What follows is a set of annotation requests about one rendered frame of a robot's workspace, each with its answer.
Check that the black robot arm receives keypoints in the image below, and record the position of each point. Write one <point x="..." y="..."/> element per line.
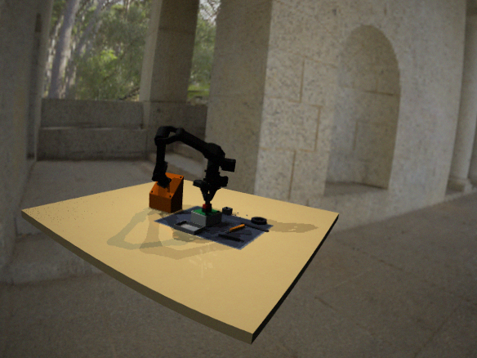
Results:
<point x="212" y="152"/>

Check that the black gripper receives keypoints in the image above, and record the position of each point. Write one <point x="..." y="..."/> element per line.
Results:
<point x="205" y="187"/>

